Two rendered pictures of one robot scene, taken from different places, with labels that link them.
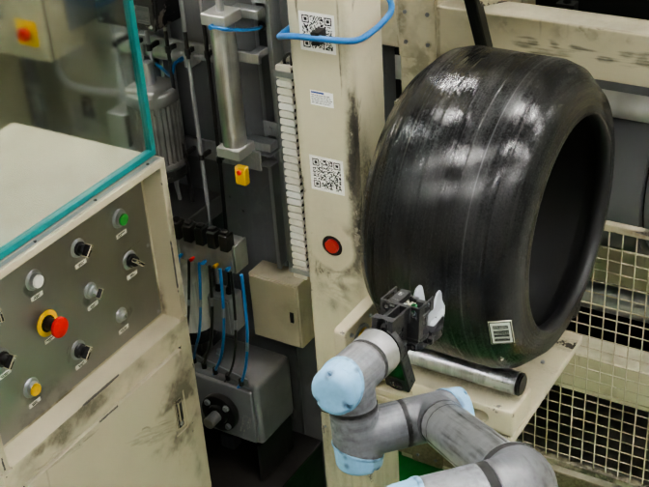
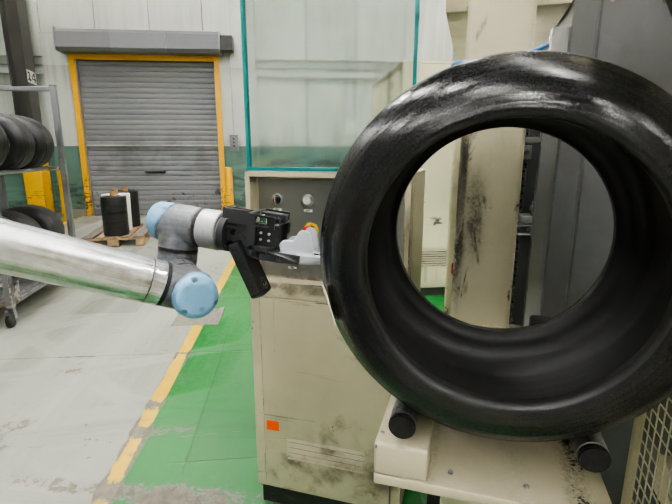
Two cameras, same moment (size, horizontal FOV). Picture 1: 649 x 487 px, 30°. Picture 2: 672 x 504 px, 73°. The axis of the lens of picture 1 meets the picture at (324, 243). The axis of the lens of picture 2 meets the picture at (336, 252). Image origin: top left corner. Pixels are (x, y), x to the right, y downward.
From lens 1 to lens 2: 202 cm
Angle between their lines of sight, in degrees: 69
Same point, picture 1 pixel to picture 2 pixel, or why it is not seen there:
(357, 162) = (461, 188)
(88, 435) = (305, 303)
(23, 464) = not seen: hidden behind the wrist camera
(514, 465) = not seen: outside the picture
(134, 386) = not seen: hidden behind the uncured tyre
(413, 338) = (248, 242)
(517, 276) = (341, 244)
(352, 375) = (158, 208)
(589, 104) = (584, 109)
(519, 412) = (391, 454)
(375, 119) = (500, 161)
